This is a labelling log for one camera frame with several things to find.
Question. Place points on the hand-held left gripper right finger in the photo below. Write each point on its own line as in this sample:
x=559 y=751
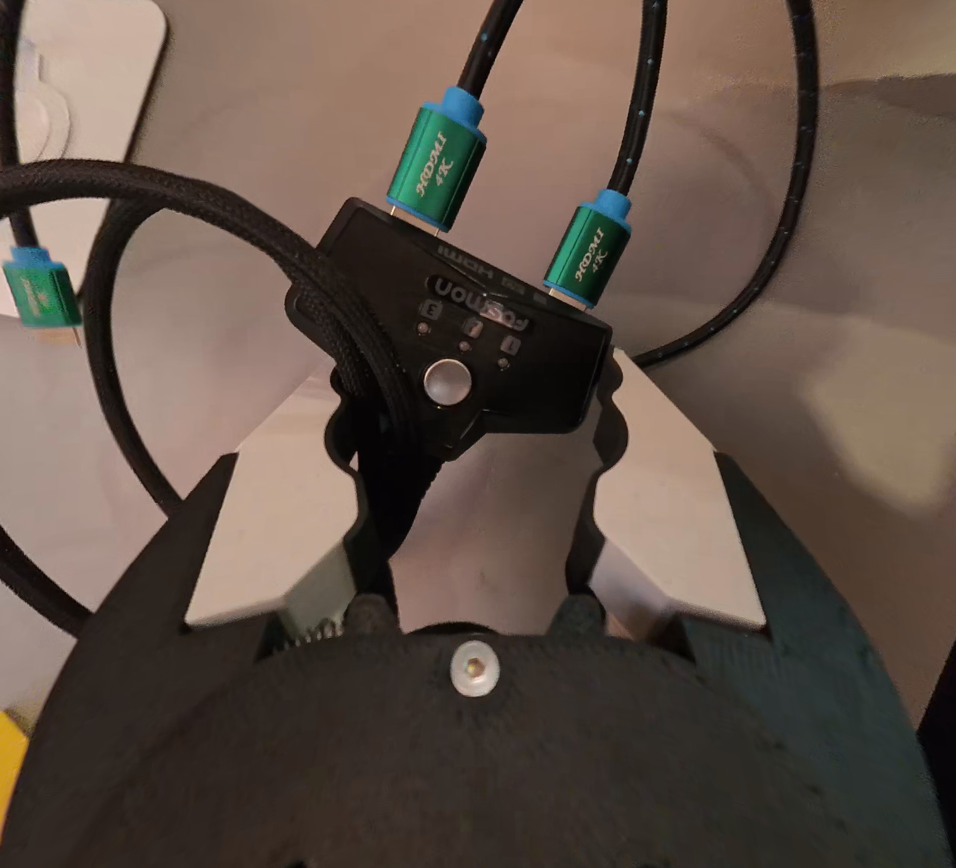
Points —
x=672 y=524

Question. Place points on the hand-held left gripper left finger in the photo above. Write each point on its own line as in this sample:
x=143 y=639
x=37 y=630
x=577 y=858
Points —
x=276 y=524

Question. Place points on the yellow plastic bin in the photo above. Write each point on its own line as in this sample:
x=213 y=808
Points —
x=9 y=771

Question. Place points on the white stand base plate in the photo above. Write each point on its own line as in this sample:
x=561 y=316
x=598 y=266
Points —
x=112 y=61

